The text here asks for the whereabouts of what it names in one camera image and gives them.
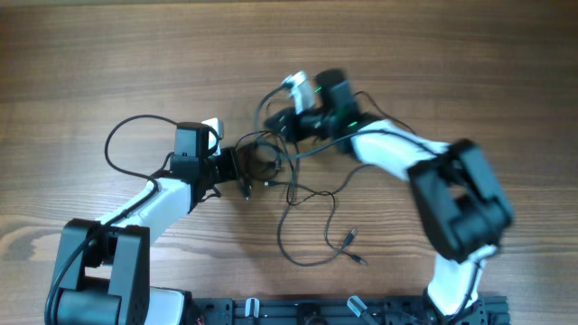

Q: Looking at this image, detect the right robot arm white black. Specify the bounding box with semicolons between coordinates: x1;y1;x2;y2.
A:
264;69;514;323

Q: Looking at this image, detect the black left camera cable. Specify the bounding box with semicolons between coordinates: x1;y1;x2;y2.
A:
43;114;180;325

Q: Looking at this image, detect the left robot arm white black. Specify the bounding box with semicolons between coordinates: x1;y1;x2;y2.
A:
44;118;238;325

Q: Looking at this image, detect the black camera cable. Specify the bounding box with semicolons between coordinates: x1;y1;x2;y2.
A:
43;114;180;325
252;83;480;325

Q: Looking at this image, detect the black right camera cable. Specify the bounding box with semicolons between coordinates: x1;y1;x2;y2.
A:
252;83;480;325

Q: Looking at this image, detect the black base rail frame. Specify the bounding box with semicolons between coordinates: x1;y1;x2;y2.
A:
192;297;427;325

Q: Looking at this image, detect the thin black cable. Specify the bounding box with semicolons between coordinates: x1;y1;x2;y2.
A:
264;89;416;207

